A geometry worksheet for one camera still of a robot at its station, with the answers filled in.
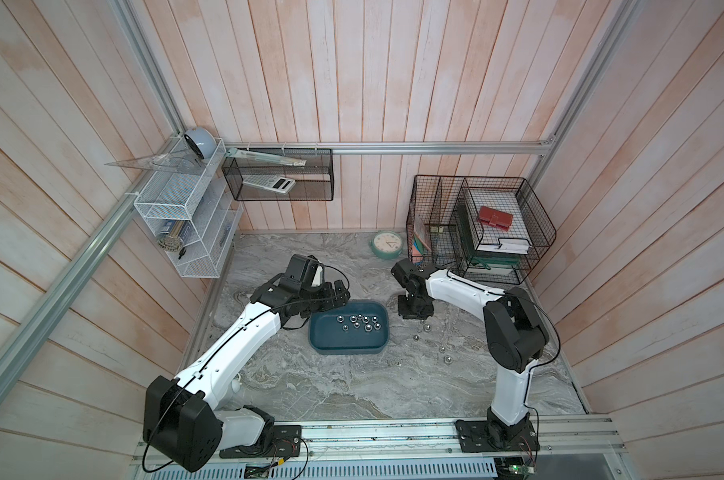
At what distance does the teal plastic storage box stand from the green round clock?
0.81ft

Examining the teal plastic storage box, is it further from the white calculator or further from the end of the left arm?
the white calculator

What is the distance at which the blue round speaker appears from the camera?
83 cm

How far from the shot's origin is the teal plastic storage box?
0.88 metres

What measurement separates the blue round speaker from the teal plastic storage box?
0.58 metres

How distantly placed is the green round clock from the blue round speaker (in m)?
0.63
